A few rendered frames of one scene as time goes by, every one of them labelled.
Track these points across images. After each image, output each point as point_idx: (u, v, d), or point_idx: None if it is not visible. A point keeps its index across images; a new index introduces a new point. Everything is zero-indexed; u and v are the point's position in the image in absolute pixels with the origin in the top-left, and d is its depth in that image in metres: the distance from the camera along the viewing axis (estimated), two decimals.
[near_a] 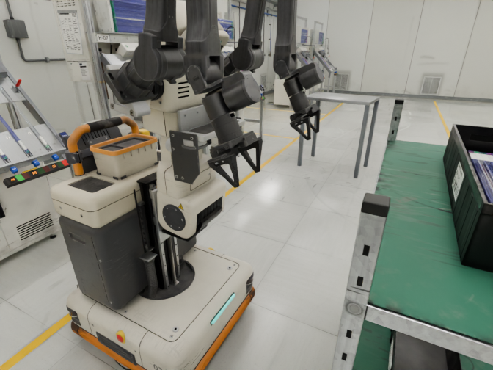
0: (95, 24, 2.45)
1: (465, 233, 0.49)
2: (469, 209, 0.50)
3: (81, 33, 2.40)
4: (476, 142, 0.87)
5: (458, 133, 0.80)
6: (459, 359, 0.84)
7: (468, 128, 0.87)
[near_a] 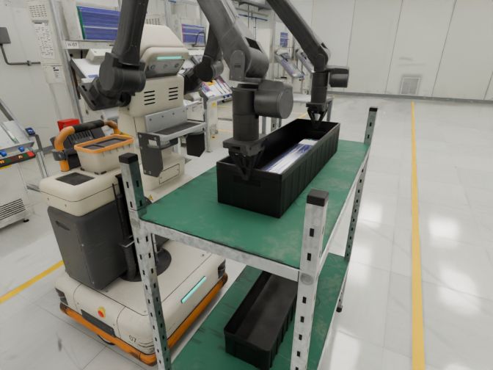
0: (66, 32, 2.74)
1: None
2: None
3: (53, 40, 2.70)
4: (312, 132, 1.16)
5: (288, 124, 1.09)
6: (296, 293, 1.14)
7: (305, 121, 1.16)
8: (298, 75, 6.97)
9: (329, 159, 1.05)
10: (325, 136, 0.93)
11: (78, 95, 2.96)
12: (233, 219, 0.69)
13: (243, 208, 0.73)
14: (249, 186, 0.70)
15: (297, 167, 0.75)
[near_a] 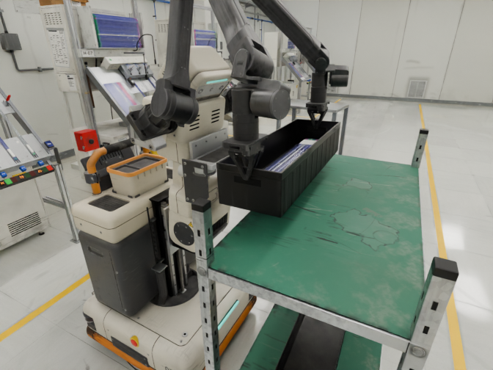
0: (81, 40, 2.69)
1: None
2: None
3: (67, 48, 2.64)
4: (312, 132, 1.16)
5: (288, 125, 1.10)
6: None
7: (305, 121, 1.16)
8: (306, 79, 6.91)
9: (330, 158, 1.05)
10: (325, 136, 0.93)
11: (92, 104, 2.90)
12: (311, 269, 0.63)
13: (245, 208, 0.73)
14: (250, 186, 0.70)
15: (297, 166, 0.75)
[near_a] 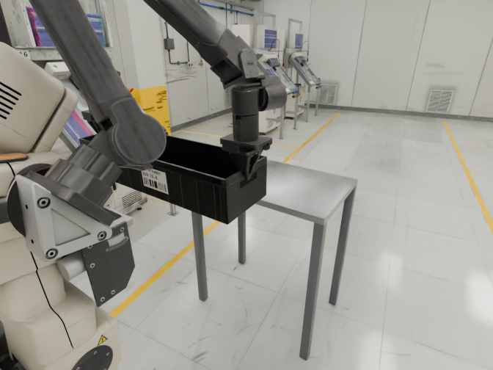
0: None
1: (214, 205, 0.67)
2: (203, 191, 0.67)
3: None
4: None
5: None
6: None
7: (92, 138, 0.94)
8: (291, 91, 4.94)
9: None
10: (169, 136, 0.93)
11: None
12: None
13: (246, 209, 0.73)
14: (250, 183, 0.71)
15: (228, 157, 0.82)
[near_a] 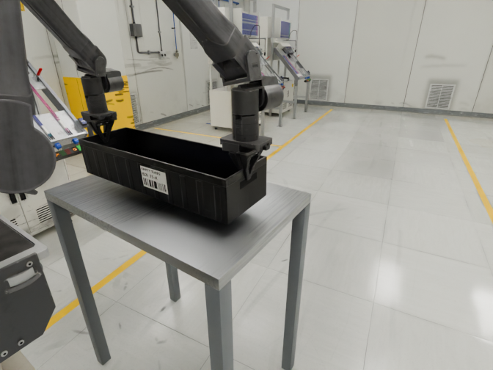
0: None
1: (214, 205, 0.67)
2: (203, 191, 0.67)
3: None
4: None
5: (99, 145, 0.87)
6: None
7: (92, 139, 0.94)
8: None
9: None
10: (169, 136, 0.93)
11: None
12: None
13: (246, 209, 0.73)
14: (250, 183, 0.71)
15: (228, 157, 0.82)
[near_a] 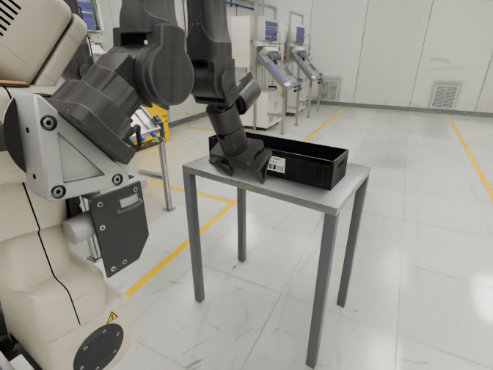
0: None
1: (322, 178, 1.07)
2: (315, 169, 1.08)
3: None
4: None
5: None
6: None
7: (215, 136, 1.35)
8: (293, 85, 4.79)
9: None
10: (269, 136, 1.34)
11: None
12: None
13: (337, 183, 1.13)
14: (341, 166, 1.12)
15: (318, 150, 1.22)
